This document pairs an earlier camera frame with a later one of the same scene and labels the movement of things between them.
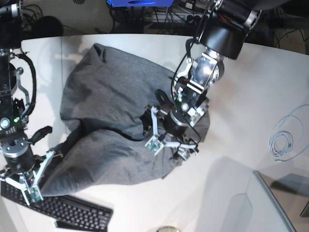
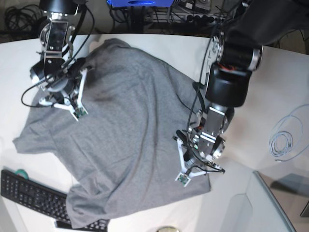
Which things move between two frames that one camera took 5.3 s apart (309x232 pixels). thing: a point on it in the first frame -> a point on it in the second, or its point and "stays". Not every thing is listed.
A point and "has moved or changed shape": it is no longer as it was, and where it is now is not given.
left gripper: (22, 169) -> (64, 92)
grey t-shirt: (104, 100) has moved or changed shape
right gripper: (170, 129) -> (193, 167)
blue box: (143, 3) stays
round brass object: (168, 229) stays
